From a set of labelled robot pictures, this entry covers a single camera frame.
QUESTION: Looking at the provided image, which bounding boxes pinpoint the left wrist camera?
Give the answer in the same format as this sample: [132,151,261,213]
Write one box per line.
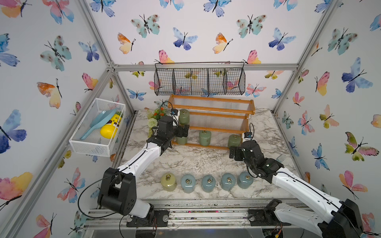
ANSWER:
[170,109,179,117]

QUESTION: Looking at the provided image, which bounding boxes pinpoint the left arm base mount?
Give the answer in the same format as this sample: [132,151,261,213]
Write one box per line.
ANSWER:
[126,209,169,228]

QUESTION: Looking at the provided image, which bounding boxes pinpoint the wooden three-tier shelf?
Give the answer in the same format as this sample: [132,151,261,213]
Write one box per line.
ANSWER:
[169,95,256,150]

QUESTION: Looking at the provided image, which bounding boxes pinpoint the green canister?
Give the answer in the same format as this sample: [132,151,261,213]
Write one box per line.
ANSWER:
[179,109,190,125]
[199,131,211,146]
[176,137,188,145]
[228,134,242,147]

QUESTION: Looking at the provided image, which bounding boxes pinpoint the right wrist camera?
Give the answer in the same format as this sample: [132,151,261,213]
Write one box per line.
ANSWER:
[242,131,254,142]

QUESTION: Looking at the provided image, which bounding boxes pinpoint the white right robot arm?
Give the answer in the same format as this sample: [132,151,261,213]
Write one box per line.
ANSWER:
[229,140,364,238]

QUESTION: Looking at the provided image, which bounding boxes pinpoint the yellow canister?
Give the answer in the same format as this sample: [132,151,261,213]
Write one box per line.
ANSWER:
[161,173,177,192]

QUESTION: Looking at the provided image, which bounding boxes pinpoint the teal dustpan scoop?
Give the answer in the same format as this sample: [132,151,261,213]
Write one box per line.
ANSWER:
[80,109,117,140]

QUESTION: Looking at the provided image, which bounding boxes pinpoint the black wire wall basket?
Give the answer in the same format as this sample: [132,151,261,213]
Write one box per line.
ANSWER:
[150,61,246,97]

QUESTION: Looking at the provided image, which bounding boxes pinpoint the white pot with flowers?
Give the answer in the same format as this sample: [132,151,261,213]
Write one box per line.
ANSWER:
[147,106,167,137]

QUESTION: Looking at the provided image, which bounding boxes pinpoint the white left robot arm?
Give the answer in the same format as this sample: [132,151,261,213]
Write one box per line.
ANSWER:
[97,116,190,222]

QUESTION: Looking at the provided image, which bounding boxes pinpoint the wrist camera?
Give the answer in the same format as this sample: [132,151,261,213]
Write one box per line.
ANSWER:
[170,109,179,117]
[242,131,254,142]

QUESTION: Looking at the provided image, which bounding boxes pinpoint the blue canister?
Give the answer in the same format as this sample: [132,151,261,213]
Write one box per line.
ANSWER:
[201,175,216,193]
[237,171,255,189]
[181,174,196,193]
[220,173,236,191]

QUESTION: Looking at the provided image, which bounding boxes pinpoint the yellow bottle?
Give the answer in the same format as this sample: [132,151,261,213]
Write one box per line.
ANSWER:
[100,114,121,139]

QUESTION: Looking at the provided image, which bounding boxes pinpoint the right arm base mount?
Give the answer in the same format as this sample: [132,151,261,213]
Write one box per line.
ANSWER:
[247,199,283,226]

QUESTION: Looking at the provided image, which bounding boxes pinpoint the white mesh wall basket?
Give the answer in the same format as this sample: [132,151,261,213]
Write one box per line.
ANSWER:
[69,98,126,157]

